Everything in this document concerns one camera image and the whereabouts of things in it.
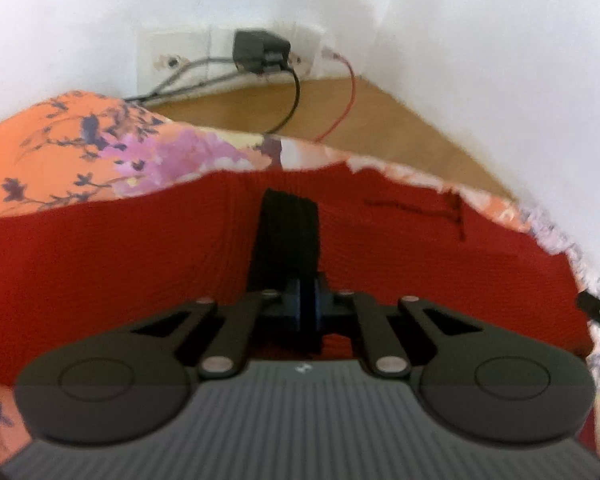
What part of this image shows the red knitted garment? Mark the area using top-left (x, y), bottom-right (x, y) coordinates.
top-left (0, 164), bottom-right (598, 453)

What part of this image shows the black power adapter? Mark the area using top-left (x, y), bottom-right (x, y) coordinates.
top-left (232, 29), bottom-right (291, 75)

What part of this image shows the black cable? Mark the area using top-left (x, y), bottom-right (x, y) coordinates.
top-left (264, 66), bottom-right (301, 136)

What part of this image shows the red thin wire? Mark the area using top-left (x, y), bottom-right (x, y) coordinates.
top-left (313, 46), bottom-right (357, 143)

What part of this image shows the white wall socket panel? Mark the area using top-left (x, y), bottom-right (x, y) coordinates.
top-left (136, 20), bottom-right (326, 97)

